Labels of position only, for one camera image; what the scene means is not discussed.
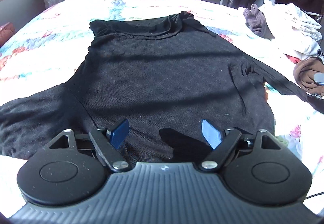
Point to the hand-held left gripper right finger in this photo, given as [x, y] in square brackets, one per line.
[211, 132]

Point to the brown garment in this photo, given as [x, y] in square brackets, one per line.
[307, 74]

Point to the black sweater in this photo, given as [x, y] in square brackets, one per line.
[162, 74]

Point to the floral quilt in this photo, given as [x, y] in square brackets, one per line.
[50, 44]

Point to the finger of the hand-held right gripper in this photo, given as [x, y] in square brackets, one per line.
[319, 78]

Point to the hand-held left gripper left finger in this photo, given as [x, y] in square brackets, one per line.
[119, 132]

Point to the pink suitcase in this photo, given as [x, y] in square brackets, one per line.
[5, 35]

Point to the pile of white clothes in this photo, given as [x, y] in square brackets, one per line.
[293, 26]

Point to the purple-grey garment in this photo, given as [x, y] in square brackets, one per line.
[257, 22]

